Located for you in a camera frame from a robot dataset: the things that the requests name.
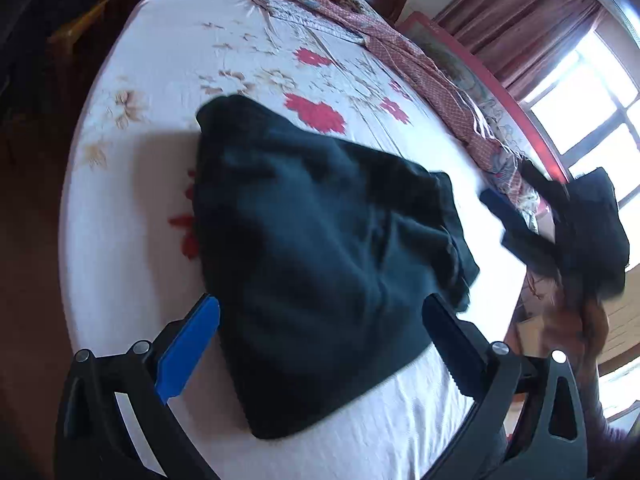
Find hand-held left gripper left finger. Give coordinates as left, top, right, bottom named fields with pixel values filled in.
left=54, top=294, right=222, bottom=480

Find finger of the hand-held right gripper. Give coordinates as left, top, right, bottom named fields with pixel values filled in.
left=479, top=188, right=558, bottom=267
left=520, top=159, right=572, bottom=203

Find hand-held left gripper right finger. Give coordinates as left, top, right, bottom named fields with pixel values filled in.
left=421, top=292, right=588, bottom=480

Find dark navy pants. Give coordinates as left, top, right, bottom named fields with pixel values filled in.
left=194, top=94, right=482, bottom=441

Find person's right forearm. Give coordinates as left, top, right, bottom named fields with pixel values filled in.
left=582, top=355, right=640, bottom=480

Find person's right hand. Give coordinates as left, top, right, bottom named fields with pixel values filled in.
left=547, top=275, right=611, bottom=363

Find window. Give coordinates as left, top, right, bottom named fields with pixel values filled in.
left=520, top=30, right=640, bottom=213

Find pink checked quilt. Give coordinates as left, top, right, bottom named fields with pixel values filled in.
left=235, top=0, right=542, bottom=222

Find dusky pink curtain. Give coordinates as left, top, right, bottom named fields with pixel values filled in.
left=435, top=0, right=607, bottom=104

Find pale printed pillow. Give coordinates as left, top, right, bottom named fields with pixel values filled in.
left=267, top=0, right=364, bottom=44

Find floral white bed sheet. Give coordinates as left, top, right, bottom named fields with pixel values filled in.
left=59, top=0, right=551, bottom=480

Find wooden chair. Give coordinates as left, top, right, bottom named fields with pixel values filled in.
left=46, top=0, right=114, bottom=63

